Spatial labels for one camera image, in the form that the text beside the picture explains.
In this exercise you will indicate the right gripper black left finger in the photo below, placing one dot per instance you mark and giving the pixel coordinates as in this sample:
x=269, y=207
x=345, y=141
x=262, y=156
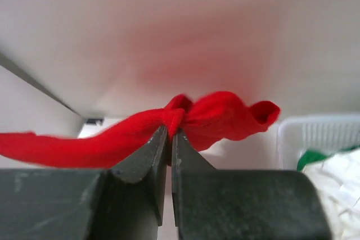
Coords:
x=123, y=202

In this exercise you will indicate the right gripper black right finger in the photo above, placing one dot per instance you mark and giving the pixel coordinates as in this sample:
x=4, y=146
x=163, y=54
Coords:
x=210, y=203

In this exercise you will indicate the red t-shirt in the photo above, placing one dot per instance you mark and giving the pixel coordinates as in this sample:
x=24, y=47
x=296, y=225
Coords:
x=220, y=115

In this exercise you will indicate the small label sticker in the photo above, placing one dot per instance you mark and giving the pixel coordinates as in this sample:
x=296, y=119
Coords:
x=95, y=121

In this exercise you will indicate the green t-shirt in basket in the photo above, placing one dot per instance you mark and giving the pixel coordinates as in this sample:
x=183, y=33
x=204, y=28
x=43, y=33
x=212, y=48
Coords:
x=312, y=155

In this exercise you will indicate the white crumpled t-shirt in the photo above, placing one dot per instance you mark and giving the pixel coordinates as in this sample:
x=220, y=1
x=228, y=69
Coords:
x=336, y=180

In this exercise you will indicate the white plastic basket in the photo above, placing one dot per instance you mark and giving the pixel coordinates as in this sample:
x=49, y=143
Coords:
x=326, y=133

